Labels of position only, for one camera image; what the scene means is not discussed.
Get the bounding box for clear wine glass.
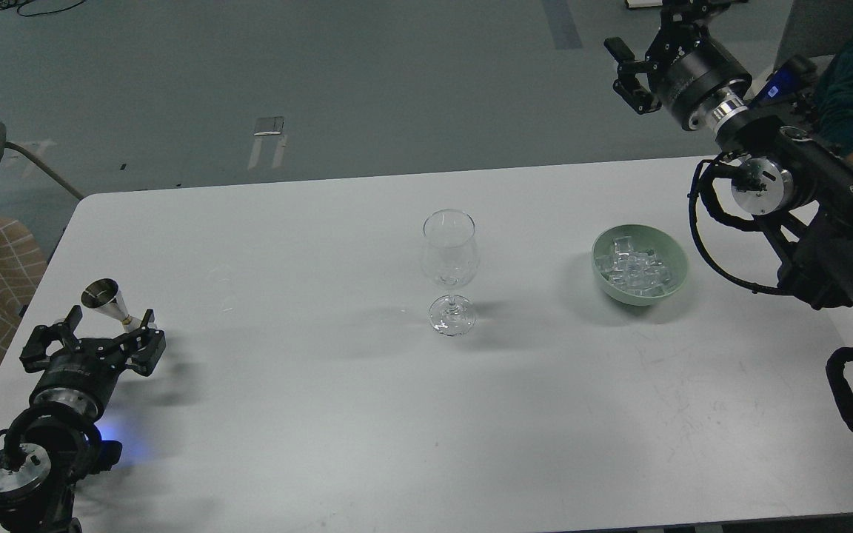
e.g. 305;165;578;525
421;209;480;337

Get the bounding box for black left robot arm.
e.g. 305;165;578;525
0;306;167;532

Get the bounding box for green bowl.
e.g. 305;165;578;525
590;225;689;306

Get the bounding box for steel double jigger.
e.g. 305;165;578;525
81;278;139;332

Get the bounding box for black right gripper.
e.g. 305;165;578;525
603;1;752;131

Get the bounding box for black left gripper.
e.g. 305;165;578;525
19;306;167;419

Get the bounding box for clear ice cubes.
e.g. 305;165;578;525
595;235;677;297

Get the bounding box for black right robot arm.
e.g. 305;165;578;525
603;1;853;432

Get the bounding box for metal floor plate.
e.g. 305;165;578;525
252;115;285;136

